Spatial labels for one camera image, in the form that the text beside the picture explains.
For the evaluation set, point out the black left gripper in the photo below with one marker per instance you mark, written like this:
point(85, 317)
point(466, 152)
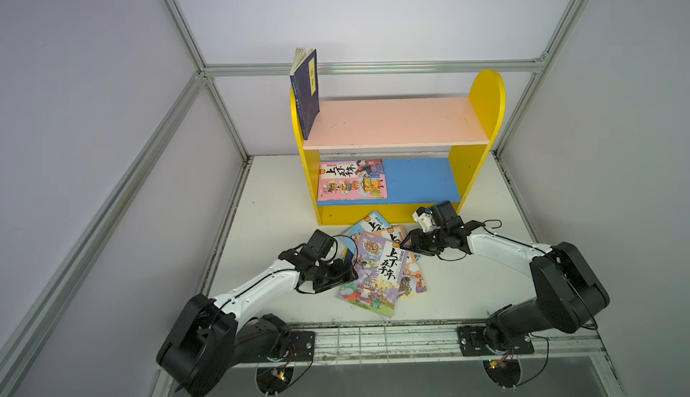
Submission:
point(334, 273)

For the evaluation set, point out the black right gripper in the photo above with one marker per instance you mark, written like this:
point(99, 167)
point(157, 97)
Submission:
point(422, 238)

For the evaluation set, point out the purple comic book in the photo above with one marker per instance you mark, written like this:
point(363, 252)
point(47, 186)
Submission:
point(379, 264)

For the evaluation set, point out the orange comic book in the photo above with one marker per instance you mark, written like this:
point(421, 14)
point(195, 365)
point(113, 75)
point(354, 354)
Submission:
point(412, 283)

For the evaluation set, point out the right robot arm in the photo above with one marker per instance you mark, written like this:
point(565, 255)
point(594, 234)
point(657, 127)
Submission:
point(568, 294)

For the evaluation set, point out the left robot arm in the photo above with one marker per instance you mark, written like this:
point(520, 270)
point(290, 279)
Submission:
point(212, 334)

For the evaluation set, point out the light blue comic book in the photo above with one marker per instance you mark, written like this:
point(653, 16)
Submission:
point(372, 223)

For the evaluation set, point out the yellow pink blue bookshelf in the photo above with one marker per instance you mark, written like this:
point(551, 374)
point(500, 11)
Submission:
point(433, 148)

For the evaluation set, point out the pink comic book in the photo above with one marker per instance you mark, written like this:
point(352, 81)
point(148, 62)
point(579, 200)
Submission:
point(352, 180)

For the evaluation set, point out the dark blue standing book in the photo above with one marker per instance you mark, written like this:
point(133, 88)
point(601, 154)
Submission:
point(304, 81)

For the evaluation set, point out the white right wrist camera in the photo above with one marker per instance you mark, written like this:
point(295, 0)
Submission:
point(424, 219)

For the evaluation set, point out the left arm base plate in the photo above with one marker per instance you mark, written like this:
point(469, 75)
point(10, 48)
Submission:
point(294, 346)

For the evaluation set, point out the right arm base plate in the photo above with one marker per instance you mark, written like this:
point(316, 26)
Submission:
point(482, 341)

